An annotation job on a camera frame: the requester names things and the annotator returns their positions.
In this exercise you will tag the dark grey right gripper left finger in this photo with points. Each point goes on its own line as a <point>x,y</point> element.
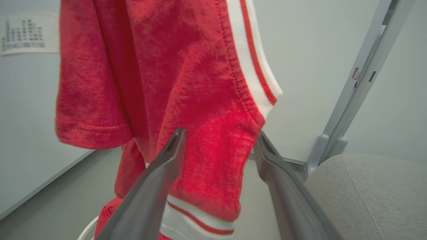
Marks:
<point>146,200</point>

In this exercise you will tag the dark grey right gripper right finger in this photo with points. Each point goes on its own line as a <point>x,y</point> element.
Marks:
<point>290,200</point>

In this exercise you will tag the red garment with white stripes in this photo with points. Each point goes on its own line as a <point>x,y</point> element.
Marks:
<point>186,83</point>

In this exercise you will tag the white laundry basket tan rim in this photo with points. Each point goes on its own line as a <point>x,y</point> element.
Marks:
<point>87,230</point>

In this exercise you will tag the light grey fabric sofa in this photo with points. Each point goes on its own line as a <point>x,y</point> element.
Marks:
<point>373,200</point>

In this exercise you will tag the grey frame corner bracket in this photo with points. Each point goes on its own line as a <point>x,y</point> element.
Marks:
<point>317,150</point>

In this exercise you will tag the grey aluminium frame post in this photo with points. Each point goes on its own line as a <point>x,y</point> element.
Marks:
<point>362,76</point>

